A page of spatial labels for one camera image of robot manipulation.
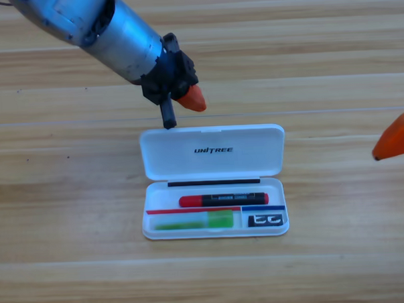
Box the black eraser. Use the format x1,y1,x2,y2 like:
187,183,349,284
247,213,285,229

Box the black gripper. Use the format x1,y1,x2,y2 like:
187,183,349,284
138,31,209,131

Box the white plastic pencil case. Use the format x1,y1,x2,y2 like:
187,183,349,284
137,123,291,243

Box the green highlighter pen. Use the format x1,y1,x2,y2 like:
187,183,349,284
153,209,236,232

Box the red and black marker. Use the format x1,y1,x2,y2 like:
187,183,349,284
178,191,270,209

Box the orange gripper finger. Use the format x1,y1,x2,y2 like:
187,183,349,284
370,105,404,162

